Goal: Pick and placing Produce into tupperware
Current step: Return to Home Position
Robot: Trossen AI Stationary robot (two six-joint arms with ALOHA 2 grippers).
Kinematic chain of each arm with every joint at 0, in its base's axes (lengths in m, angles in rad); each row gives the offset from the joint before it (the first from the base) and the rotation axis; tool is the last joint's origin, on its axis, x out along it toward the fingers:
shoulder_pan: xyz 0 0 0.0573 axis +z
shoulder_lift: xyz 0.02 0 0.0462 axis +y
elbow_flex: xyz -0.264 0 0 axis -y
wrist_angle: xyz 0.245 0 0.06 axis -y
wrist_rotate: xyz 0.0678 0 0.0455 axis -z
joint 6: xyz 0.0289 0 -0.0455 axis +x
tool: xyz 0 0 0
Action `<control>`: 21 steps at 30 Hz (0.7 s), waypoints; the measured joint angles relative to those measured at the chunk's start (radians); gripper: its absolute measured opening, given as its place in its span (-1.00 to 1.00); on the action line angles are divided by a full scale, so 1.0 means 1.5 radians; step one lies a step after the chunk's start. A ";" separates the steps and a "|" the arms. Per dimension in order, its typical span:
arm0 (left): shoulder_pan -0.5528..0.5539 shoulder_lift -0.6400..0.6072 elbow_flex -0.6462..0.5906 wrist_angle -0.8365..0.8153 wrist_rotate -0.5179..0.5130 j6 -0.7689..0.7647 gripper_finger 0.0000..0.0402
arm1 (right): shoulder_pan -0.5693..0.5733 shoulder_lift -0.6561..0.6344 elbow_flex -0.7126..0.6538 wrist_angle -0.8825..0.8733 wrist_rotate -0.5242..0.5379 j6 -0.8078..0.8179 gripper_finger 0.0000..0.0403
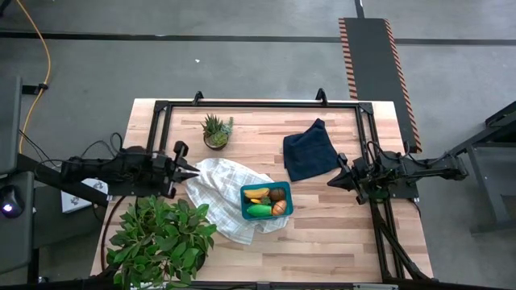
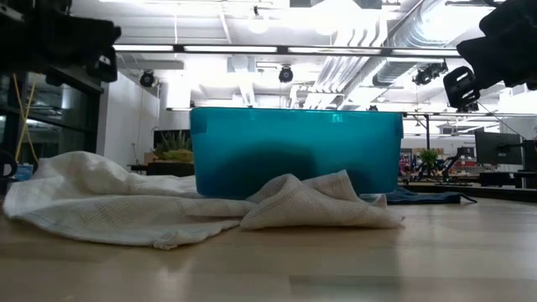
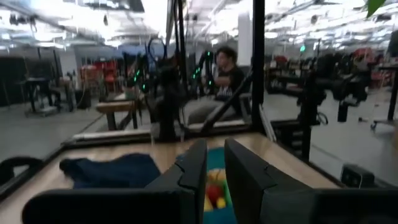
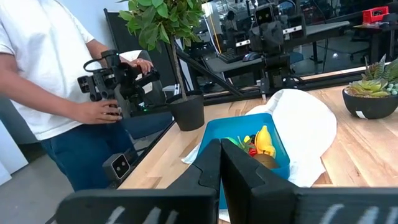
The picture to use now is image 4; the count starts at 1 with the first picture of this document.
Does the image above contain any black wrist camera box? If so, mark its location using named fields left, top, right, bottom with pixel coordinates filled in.
left=254, top=3, right=275, bottom=26

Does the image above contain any black keyboard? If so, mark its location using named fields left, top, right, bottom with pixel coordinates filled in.
left=217, top=50, right=246, bottom=64

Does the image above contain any black leader arm handle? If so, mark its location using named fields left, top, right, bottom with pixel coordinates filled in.
left=76, top=49, right=161, bottom=116

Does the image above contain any teal plastic tupperware container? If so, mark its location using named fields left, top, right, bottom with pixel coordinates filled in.
left=197, top=113, right=291, bottom=210

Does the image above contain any black stand with cable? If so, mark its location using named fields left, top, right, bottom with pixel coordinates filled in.
left=107, top=46, right=398, bottom=190

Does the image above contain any green toy fruit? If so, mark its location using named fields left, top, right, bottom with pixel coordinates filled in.
left=223, top=136, right=249, bottom=150

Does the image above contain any black table-level camera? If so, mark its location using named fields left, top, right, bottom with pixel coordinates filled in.
left=102, top=152, right=131, bottom=183

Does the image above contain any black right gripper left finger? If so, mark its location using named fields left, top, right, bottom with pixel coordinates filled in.
left=167, top=138, right=223, bottom=200

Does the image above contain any leafy green potted plant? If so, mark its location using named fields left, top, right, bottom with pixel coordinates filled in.
left=117, top=0, right=208, bottom=132

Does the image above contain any person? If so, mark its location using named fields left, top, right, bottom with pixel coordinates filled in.
left=0, top=0, right=174, bottom=192

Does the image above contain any red plastic box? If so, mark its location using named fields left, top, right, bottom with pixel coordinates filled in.
left=362, top=6, right=390, bottom=24

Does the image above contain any yellow toy banana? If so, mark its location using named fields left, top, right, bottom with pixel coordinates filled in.
left=254, top=125, right=277, bottom=159

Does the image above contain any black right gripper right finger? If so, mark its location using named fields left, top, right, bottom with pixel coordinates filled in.
left=220, top=138, right=299, bottom=224

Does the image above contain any black computer mouse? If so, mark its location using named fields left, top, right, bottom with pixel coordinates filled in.
left=242, top=52, right=262, bottom=62

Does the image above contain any white plaid kitchen towel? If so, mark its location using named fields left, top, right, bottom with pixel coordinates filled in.
left=182, top=88, right=338, bottom=223

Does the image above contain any grey side desk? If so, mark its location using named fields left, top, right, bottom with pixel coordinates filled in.
left=205, top=21, right=351, bottom=75

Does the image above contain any succulent plant in black bowl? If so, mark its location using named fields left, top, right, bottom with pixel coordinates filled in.
left=341, top=54, right=398, bottom=120

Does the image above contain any person's hand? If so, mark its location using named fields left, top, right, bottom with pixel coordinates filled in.
left=129, top=58, right=155, bottom=75
left=74, top=99, right=123, bottom=125

